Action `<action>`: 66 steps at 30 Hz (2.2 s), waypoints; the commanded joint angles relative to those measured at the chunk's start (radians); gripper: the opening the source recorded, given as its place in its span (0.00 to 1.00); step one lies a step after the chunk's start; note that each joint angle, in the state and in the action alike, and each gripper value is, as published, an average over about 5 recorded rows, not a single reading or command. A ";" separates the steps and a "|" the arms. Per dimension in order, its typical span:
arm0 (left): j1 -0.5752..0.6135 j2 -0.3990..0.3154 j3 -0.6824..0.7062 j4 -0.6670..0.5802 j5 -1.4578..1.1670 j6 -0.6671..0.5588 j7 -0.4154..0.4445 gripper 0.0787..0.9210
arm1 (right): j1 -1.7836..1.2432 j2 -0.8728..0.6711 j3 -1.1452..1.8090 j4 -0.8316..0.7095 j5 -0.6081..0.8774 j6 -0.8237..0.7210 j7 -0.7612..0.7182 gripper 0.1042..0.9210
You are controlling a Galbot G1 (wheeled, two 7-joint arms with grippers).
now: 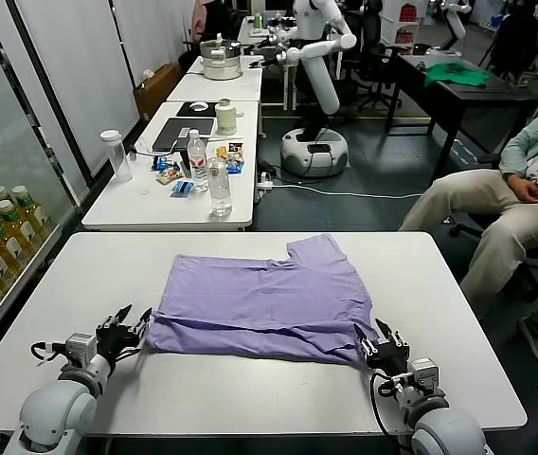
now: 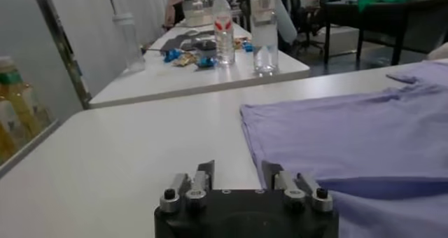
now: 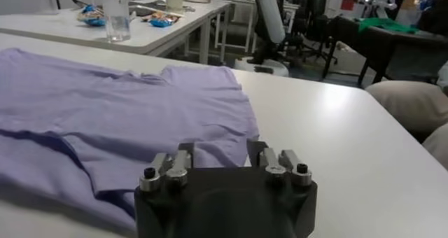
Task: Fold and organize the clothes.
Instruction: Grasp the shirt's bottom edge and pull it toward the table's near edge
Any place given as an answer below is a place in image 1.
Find green cloth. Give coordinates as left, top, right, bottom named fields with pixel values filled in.
left=425, top=61, right=494, bottom=89

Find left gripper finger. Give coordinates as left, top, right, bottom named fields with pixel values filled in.
left=131, top=307, right=155, bottom=337
left=98, top=305, right=133, bottom=331

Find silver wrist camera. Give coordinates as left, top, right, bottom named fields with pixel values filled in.
left=63, top=333, right=98, bottom=369
left=407, top=358, right=441, bottom=392

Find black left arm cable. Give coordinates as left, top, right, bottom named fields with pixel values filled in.
left=30, top=340, right=69, bottom=367

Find clear tumbler white lid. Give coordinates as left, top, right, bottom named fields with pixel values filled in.
left=99, top=130, right=135, bottom=184

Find brown cardboard box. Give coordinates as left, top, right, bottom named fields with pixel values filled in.
left=133, top=63, right=184, bottom=123

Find person in black top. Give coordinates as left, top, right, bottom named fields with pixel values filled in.
left=490, top=0, right=538, bottom=80

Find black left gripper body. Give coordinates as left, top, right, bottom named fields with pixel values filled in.
left=94, top=324, right=141, bottom=364

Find white table with steamer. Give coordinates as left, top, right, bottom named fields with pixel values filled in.
left=166, top=54, right=264, bottom=103

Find seated person beige trousers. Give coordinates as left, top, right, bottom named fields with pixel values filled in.
left=399, top=97, right=538, bottom=315

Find purple t-shirt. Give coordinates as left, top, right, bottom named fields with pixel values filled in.
left=143, top=234, right=375, bottom=369

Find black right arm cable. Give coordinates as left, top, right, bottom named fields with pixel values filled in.
left=368, top=371, right=413, bottom=449

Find water bottle red label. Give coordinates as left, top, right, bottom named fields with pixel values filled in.
left=187, top=130, right=210, bottom=193

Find blue white snack packet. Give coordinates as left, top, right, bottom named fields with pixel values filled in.
left=224, top=154, right=247, bottom=176

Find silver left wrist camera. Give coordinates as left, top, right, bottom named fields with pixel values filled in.
left=63, top=333, right=98, bottom=369

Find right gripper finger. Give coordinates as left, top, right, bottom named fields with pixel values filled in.
left=353, top=324, right=378, bottom=355
left=375, top=318, right=403, bottom=346

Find grey laptop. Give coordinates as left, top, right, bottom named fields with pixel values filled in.
left=152, top=117, right=216, bottom=154

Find black office chair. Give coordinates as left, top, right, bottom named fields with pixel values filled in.
left=339, top=9, right=406, bottom=113
left=448, top=210, right=538, bottom=304

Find metal steamer pot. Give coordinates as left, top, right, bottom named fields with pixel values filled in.
left=199, top=33, right=244, bottom=82

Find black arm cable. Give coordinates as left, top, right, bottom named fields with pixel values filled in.
left=368, top=371, right=413, bottom=449
left=30, top=340, right=69, bottom=367

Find white storage shelf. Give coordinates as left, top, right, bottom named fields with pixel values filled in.
left=379, top=0, right=424, bottom=48

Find large clear water bottle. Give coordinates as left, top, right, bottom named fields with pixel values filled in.
left=206, top=157, right=234, bottom=219

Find white laptop cable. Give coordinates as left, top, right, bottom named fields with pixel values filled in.
left=130, top=136, right=189, bottom=158

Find person in pink jacket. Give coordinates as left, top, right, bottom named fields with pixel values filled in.
left=191, top=0, right=211, bottom=43

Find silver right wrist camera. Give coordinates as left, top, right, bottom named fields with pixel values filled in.
left=407, top=358, right=441, bottom=392

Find white humanoid robot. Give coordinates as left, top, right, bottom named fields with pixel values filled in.
left=249, top=0, right=358, bottom=179

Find black mouse pad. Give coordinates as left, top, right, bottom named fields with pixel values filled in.
left=175, top=100, right=218, bottom=119

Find black table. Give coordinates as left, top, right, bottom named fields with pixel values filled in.
left=394, top=53, right=538, bottom=180

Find white floor cable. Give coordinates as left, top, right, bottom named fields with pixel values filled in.
left=272, top=182, right=421, bottom=201

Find brown snack packet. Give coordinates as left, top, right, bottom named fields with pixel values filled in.
left=155, top=169, right=185, bottom=187

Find cream thermos jug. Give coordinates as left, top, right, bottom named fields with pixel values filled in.
left=214, top=98, right=244, bottom=136

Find white side table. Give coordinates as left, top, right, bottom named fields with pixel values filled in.
left=81, top=100, right=260, bottom=232

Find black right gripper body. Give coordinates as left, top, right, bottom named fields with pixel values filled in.
left=368, top=341, right=412, bottom=378

